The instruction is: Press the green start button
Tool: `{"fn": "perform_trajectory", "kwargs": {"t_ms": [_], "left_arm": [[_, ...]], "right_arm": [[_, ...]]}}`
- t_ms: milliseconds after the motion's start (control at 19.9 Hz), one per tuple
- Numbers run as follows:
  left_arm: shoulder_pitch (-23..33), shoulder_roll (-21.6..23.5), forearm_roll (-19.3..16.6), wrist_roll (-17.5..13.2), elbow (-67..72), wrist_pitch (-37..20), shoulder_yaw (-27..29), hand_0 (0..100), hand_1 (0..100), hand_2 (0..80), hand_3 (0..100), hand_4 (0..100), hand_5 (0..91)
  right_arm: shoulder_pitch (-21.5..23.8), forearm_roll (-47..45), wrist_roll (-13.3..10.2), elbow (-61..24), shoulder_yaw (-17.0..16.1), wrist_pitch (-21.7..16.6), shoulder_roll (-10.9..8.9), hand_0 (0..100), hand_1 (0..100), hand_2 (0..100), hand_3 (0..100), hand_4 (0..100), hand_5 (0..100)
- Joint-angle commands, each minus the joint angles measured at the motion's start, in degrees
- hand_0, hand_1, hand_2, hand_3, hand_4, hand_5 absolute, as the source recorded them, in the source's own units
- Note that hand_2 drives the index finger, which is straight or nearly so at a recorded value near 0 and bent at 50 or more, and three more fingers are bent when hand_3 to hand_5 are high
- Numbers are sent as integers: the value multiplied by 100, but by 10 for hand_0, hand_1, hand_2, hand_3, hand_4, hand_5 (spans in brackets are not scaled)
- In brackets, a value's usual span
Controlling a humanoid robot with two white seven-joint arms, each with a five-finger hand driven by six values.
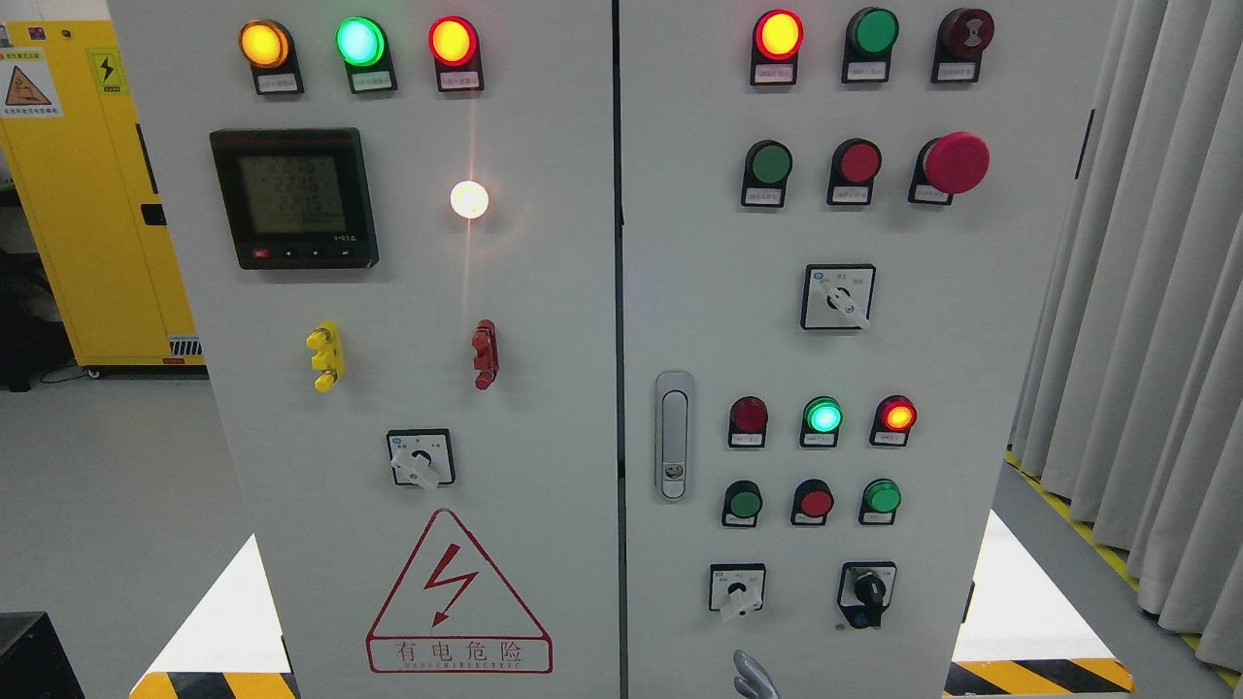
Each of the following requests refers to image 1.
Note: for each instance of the green push button upper row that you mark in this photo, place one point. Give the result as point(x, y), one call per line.
point(766, 170)

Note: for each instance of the black digital power meter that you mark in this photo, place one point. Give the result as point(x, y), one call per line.
point(296, 198)

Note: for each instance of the red emergency stop mushroom button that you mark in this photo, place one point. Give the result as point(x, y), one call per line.
point(947, 166)

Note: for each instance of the silver cabinet door handle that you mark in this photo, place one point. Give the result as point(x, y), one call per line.
point(673, 410)

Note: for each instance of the red indicator light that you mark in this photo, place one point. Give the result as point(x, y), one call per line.
point(748, 420)
point(455, 48)
point(894, 418)
point(776, 42)

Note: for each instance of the black box bottom left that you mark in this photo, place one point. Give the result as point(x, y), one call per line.
point(33, 661)

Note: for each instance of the green indicator light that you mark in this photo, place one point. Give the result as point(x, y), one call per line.
point(821, 422)
point(869, 39)
point(365, 50)

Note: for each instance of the lower right red indicator light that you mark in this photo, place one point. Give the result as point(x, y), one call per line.
point(894, 418)

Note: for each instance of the yellow terminal block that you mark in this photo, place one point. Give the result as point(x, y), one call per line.
point(328, 359)

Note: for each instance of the grey curtain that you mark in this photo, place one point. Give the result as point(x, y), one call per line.
point(1131, 404)

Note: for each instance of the yellow indicator light top left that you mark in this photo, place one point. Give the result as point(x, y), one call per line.
point(271, 53)

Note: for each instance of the red terminal block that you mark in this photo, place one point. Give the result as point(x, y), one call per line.
point(486, 360)

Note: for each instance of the lower left red indicator light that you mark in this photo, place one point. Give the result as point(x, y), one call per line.
point(748, 420)

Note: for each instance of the red electric hazard warning sticker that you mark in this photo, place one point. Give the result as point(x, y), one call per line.
point(452, 611)

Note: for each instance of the white glowing indicator light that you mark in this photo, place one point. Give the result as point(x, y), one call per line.
point(469, 199)

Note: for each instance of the red push button upper row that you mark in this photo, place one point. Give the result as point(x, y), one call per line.
point(852, 172)

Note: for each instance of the lower right green push button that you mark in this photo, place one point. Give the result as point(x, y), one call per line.
point(879, 503)

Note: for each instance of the grey electrical control cabinet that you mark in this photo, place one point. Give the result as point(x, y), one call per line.
point(611, 136)

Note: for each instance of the dark red buzzer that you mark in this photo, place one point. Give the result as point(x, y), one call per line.
point(962, 37)

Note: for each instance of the green indicator light top left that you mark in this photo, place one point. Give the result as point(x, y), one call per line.
point(365, 50)

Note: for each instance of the lower green indicator light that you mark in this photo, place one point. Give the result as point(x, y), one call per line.
point(821, 422)

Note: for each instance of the upper right rotary selector switch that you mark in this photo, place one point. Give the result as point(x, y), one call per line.
point(837, 297)

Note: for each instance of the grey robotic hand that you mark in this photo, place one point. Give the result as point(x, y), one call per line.
point(751, 680)

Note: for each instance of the lower left green push button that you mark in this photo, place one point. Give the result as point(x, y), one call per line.
point(741, 505)

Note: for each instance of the yellow safety cabinet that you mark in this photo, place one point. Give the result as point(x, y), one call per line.
point(72, 137)

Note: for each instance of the red indicator light top left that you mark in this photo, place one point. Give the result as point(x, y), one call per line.
point(455, 48)

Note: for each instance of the red indicator light top right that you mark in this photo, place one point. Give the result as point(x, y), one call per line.
point(776, 42)

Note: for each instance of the lower white rotary selector switch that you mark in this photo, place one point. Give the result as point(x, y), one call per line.
point(736, 590)

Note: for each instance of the green indicator light top right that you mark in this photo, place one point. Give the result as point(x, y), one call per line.
point(869, 39)

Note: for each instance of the left door rotary selector switch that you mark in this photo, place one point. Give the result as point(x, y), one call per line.
point(421, 458)

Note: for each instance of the black key selector switch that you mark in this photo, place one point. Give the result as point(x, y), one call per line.
point(865, 592)

